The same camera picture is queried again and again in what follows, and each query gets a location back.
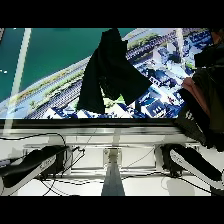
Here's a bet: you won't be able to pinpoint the pink garment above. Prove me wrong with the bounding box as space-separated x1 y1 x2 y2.
181 77 212 118

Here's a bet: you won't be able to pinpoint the black shorts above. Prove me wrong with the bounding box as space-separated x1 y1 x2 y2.
75 28 153 115

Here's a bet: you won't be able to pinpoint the black garment with white print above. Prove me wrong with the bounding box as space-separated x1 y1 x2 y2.
173 88 216 148

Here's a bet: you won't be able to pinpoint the black cable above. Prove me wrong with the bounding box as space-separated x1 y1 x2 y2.
0 132 68 148
121 171 224 195

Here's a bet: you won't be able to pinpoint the silver frame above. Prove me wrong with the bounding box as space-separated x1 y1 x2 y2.
0 126 224 197

